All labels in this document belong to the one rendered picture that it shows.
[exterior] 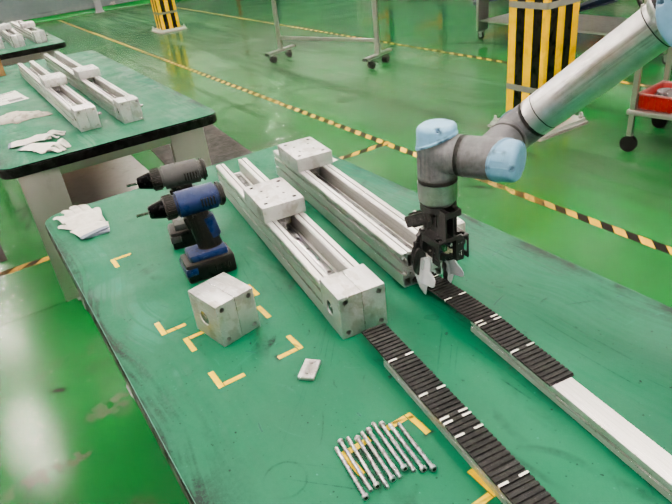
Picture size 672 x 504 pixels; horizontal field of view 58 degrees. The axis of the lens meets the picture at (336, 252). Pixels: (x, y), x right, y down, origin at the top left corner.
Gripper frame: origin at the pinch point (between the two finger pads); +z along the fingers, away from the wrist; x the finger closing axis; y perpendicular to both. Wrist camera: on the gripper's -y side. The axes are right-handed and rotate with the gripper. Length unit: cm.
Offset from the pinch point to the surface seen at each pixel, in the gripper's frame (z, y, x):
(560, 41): 19, -220, 240
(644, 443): -1, 52, 1
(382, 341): -1.2, 12.6, -19.6
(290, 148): -11, -72, -3
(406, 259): -4.8, -4.7, -3.9
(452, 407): -1.3, 33.1, -18.4
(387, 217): -5.2, -23.8, 2.3
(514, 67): 36, -243, 222
